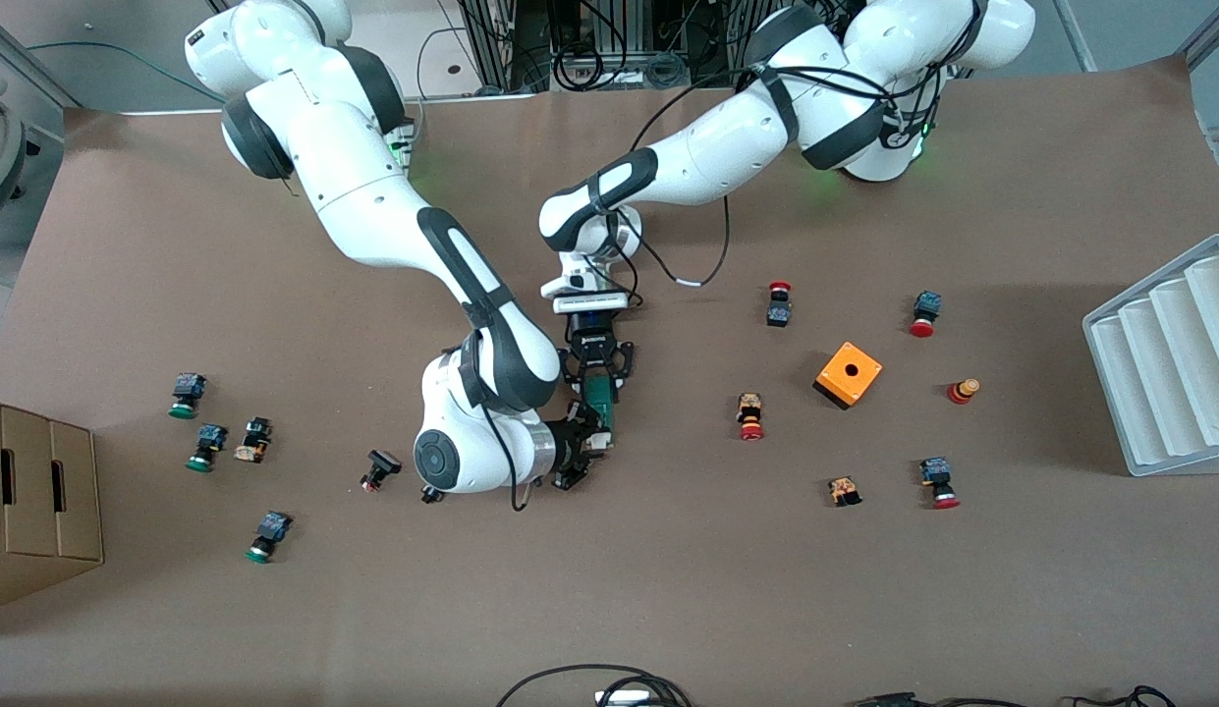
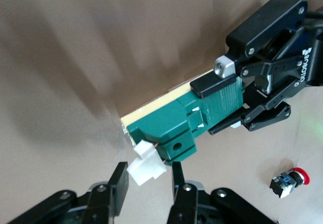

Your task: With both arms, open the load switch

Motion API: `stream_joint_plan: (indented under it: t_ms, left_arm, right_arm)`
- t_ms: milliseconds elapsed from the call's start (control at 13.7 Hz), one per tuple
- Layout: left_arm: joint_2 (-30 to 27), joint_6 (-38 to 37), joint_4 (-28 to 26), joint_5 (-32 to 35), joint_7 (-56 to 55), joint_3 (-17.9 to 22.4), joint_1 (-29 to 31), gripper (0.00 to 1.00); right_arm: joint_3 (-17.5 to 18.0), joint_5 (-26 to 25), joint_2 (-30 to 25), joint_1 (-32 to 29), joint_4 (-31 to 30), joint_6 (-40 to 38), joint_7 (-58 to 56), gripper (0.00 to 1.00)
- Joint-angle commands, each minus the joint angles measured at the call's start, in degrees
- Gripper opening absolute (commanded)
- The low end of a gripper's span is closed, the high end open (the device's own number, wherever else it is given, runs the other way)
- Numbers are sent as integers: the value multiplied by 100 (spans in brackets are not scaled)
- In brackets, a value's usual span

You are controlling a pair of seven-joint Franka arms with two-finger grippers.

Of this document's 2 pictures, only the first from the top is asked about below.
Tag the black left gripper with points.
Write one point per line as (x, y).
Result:
(593, 346)

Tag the white power plug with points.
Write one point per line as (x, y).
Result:
(624, 698)

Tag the red mushroom button blue base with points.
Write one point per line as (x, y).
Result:
(925, 312)
(938, 481)

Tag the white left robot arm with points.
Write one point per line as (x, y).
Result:
(727, 137)

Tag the brown cardboard box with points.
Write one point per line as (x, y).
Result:
(29, 579)

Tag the red button orange contact block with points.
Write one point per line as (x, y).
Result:
(750, 414)

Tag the aluminium frame bar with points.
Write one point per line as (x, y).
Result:
(1213, 34)
(1076, 34)
(29, 67)

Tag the red orange button head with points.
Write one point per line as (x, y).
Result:
(963, 391)

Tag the orange black contact block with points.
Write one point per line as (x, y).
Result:
(844, 490)

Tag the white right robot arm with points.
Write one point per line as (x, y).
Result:
(354, 187)

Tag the orange button enclosure box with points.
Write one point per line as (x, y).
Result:
(835, 378)

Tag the white ribbed tray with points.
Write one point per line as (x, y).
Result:
(1159, 393)

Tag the green mushroom push button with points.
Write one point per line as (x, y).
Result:
(208, 444)
(269, 533)
(188, 391)

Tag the red push button black base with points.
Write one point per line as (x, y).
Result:
(779, 312)

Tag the green rail module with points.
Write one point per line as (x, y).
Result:
(602, 405)

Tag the black square button red terminals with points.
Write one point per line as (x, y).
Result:
(381, 465)

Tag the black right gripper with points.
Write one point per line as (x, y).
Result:
(567, 448)

